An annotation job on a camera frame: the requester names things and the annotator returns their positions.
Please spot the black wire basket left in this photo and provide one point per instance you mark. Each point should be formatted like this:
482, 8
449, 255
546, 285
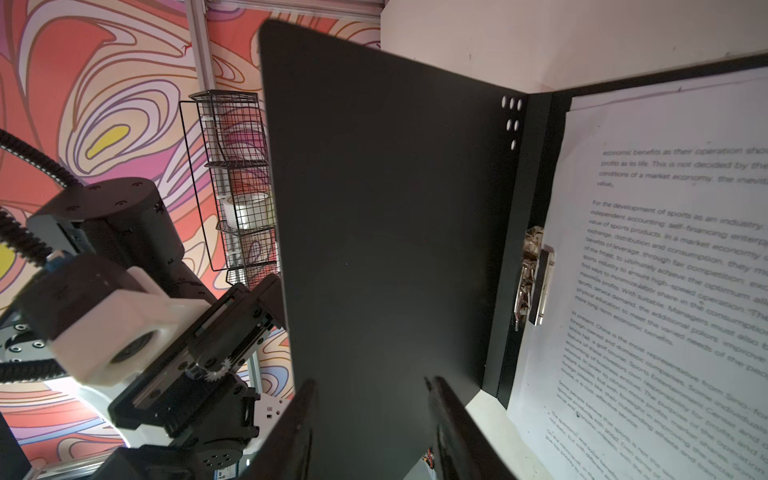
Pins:
227, 154

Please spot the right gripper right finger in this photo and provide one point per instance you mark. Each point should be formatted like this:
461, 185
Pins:
460, 450

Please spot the white tape roll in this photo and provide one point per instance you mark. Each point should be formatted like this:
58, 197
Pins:
251, 211

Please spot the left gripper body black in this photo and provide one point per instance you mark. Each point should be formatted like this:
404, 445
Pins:
202, 360

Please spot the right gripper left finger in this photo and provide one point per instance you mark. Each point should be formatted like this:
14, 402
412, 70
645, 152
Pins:
287, 452

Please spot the printed paper stack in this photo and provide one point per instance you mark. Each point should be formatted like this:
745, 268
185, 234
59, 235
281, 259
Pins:
649, 360

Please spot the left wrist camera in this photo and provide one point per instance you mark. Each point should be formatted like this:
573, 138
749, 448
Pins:
102, 322

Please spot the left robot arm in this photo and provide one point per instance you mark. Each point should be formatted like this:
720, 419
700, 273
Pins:
125, 221

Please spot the metal folder clip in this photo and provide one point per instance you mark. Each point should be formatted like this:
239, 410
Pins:
537, 266

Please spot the white folder black inside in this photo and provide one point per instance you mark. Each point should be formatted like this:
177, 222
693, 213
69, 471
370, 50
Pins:
403, 194

